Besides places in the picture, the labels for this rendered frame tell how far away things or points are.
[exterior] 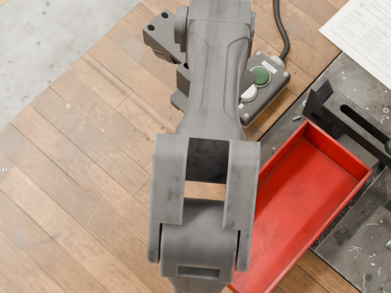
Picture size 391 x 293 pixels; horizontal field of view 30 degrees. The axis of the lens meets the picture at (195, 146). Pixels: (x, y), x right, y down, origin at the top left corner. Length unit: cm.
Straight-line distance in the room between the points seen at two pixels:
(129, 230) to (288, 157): 26
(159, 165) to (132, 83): 54
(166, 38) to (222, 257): 37
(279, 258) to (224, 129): 44
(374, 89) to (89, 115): 44
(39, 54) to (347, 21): 122
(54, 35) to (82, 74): 110
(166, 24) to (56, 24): 135
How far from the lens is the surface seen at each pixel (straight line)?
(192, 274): 69
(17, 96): 217
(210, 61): 71
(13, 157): 112
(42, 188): 109
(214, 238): 64
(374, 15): 123
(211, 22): 76
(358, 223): 108
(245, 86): 95
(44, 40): 224
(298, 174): 109
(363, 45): 120
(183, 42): 81
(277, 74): 112
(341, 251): 107
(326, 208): 108
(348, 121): 105
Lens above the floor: 192
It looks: 69 degrees down
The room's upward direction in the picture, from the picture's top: 1 degrees clockwise
